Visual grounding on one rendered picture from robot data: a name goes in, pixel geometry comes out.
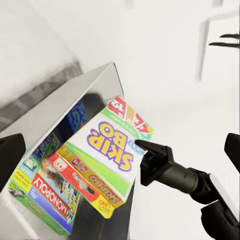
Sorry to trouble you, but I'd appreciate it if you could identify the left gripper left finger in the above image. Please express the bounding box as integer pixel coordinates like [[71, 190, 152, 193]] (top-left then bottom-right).
[[0, 133, 26, 193]]

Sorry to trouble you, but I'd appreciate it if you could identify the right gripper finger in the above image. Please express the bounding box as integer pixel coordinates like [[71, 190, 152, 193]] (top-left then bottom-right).
[[140, 157, 157, 173], [135, 139, 167, 163]]

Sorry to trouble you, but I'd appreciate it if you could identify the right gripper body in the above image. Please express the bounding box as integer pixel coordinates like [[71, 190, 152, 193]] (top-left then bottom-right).
[[140, 145, 186, 189]]

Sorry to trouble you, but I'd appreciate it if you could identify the toy box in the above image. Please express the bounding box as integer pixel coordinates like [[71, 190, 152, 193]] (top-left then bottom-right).
[[0, 61, 135, 240]]

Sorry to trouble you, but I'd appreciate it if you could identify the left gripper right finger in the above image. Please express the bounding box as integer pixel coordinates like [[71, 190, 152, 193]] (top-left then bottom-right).
[[224, 133, 240, 173]]

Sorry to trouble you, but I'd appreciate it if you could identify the board game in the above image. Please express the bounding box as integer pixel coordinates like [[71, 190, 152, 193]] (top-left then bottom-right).
[[59, 99, 89, 141], [9, 131, 84, 236], [49, 95, 153, 219]]

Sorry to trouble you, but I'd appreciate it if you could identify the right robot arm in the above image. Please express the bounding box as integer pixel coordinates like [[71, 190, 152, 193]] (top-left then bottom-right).
[[135, 139, 240, 240]]

